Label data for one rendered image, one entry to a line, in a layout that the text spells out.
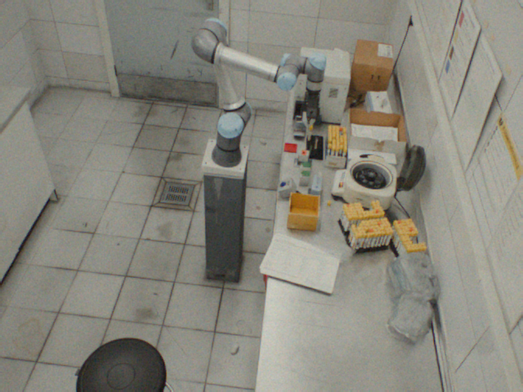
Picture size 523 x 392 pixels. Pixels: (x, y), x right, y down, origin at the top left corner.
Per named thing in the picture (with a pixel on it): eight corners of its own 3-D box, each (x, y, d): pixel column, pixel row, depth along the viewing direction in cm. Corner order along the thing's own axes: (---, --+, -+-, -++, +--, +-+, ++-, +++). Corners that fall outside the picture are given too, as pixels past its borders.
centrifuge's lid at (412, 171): (416, 132, 223) (433, 138, 223) (394, 171, 241) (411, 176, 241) (414, 162, 208) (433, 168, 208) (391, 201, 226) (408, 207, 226)
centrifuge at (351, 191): (336, 169, 252) (340, 151, 243) (394, 183, 248) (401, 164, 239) (328, 201, 235) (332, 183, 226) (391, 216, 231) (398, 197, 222)
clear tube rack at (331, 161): (324, 141, 267) (326, 131, 262) (342, 143, 267) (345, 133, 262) (324, 166, 253) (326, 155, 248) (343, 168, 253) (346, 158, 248)
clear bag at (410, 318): (396, 292, 201) (405, 271, 191) (437, 312, 195) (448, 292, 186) (377, 329, 188) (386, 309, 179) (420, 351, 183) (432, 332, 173)
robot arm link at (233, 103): (226, 135, 246) (187, 31, 213) (234, 119, 257) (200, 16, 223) (247, 134, 242) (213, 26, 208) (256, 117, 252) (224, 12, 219)
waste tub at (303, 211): (288, 207, 231) (290, 191, 224) (317, 211, 231) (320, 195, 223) (286, 228, 222) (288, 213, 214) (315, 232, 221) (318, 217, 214)
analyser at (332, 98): (295, 92, 300) (300, 46, 279) (340, 96, 299) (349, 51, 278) (292, 122, 278) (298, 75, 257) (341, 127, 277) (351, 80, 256)
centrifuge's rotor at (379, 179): (354, 171, 244) (357, 159, 239) (385, 177, 242) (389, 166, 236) (350, 191, 233) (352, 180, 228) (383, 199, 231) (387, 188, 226)
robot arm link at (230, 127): (212, 145, 237) (214, 123, 227) (221, 130, 246) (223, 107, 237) (236, 152, 236) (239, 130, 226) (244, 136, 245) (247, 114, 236)
